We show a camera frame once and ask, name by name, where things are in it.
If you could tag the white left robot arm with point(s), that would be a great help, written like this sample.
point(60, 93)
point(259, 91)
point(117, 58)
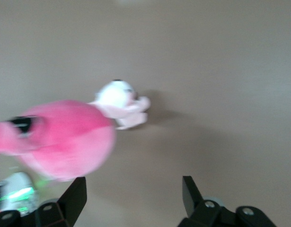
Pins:
point(17, 186)

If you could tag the hot pink round plush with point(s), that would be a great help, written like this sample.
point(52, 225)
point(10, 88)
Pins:
point(69, 137)

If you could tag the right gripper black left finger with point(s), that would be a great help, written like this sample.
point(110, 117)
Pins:
point(72, 201)

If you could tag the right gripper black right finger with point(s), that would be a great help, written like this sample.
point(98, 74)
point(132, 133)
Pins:
point(192, 201)

